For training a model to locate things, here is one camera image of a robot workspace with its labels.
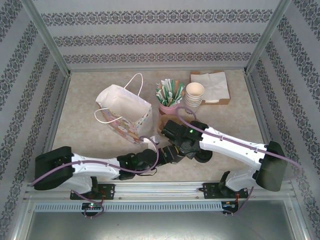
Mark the pink holder cup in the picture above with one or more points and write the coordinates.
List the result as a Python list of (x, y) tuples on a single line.
[(168, 110)]

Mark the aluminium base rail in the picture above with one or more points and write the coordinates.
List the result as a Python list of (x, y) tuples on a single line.
[(160, 191)]

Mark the white green wrapped straw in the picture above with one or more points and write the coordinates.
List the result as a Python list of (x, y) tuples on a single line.
[(160, 96), (170, 83), (165, 87)]

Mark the white paper napkins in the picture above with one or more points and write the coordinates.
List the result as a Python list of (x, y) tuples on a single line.
[(215, 85)]

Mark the brown pulp cup carrier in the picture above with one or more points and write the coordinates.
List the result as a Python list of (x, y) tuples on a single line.
[(162, 123)]

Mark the black plastic cup lid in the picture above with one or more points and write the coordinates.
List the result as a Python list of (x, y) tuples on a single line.
[(206, 157)]

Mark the aluminium frame post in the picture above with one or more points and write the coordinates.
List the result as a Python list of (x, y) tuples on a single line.
[(45, 35), (267, 35)]

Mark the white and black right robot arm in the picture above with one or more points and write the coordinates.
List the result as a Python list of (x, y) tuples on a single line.
[(232, 145)]

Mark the patterned paper gift bag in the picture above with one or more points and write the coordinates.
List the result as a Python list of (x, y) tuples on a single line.
[(125, 107)]

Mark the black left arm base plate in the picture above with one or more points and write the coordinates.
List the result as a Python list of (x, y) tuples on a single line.
[(107, 191)]

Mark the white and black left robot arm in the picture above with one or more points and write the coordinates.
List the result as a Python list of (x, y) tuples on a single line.
[(95, 165)]

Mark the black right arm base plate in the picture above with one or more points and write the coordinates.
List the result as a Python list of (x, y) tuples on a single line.
[(210, 191)]

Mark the small circuit board green light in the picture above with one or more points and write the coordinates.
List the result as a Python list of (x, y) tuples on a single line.
[(91, 206)]

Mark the white paper cup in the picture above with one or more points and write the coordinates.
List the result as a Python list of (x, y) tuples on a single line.
[(195, 90), (197, 109), (192, 103), (193, 99)]

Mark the brown cardboard napkin tray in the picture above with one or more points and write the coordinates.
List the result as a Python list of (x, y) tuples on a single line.
[(225, 102)]

